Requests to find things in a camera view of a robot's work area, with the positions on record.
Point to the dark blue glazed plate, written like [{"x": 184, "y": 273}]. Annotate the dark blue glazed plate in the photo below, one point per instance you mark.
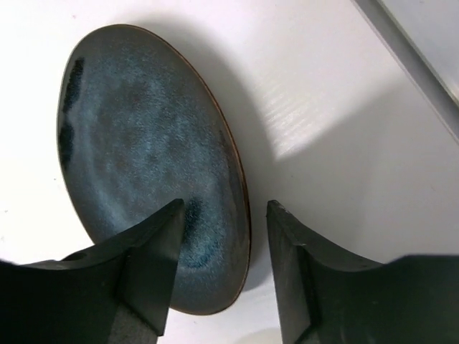
[{"x": 137, "y": 127}]

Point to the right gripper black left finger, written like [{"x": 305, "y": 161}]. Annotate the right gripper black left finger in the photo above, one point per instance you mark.
[{"x": 117, "y": 291}]

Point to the aluminium rail frame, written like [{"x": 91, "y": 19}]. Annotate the aluminium rail frame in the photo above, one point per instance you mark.
[{"x": 414, "y": 64}]

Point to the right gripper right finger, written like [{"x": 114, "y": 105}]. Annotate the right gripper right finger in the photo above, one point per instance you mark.
[{"x": 327, "y": 294}]

